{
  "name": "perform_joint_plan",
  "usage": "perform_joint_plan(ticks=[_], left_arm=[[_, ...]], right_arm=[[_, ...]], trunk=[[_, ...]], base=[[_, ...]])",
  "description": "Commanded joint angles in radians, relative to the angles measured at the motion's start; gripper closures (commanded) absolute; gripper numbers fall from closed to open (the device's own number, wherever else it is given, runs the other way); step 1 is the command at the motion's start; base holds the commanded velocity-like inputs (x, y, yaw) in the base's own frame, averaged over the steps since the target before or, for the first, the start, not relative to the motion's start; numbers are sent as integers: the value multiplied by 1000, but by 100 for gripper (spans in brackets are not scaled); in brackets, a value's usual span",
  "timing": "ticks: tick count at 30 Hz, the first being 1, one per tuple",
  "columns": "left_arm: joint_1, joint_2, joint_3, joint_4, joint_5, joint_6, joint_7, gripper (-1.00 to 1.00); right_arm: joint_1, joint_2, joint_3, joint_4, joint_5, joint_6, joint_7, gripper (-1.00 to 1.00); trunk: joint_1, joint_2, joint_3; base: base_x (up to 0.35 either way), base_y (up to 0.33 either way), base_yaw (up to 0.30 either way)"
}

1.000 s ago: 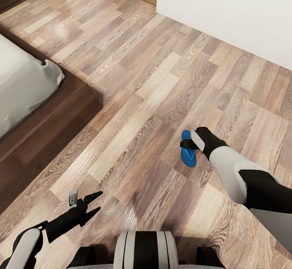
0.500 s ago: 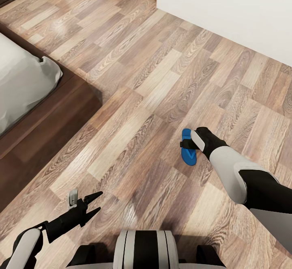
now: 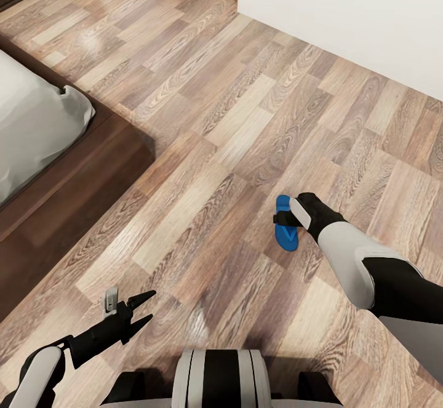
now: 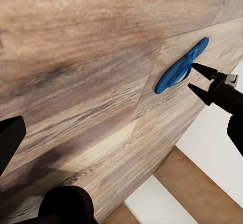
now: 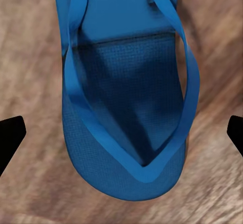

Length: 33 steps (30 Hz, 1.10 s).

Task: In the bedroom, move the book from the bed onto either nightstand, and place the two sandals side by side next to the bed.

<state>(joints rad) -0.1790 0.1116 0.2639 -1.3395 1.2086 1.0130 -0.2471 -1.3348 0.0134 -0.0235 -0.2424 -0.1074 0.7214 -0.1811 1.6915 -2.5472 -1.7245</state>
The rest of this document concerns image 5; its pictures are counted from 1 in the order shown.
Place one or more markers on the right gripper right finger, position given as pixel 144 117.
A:
pixel 235 132

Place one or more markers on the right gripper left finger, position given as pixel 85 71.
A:
pixel 12 132

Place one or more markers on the sandal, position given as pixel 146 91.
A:
pixel 124 118

